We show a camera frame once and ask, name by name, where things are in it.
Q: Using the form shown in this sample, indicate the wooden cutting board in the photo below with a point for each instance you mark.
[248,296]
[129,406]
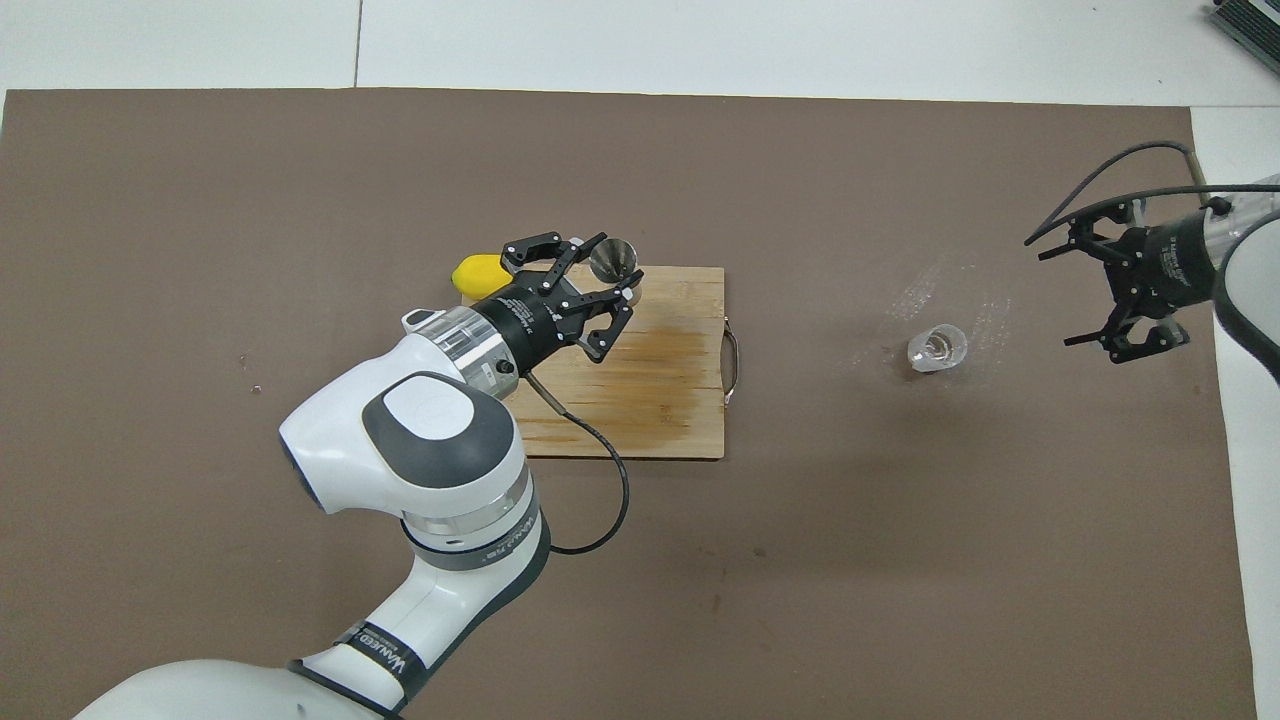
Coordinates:
[660,400]

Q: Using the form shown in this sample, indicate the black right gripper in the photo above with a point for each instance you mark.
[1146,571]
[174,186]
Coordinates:
[1170,265]

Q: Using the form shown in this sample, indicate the small clear glass cup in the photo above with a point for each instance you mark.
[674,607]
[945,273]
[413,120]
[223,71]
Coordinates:
[938,348]

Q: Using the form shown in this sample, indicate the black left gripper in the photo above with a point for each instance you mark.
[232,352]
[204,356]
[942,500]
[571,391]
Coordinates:
[525,320]

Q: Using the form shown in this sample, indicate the grey ribbed device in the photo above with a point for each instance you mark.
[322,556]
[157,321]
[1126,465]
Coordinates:
[1255,18]

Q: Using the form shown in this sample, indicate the brown paper table mat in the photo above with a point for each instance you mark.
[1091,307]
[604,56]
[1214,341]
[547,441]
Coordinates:
[900,560]

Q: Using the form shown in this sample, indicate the steel double jigger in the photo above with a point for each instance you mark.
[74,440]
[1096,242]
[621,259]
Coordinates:
[612,258]

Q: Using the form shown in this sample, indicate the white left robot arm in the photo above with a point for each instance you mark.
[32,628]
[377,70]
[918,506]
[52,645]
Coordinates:
[420,450]

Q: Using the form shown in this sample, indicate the yellow lemon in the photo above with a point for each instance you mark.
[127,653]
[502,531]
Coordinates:
[472,273]

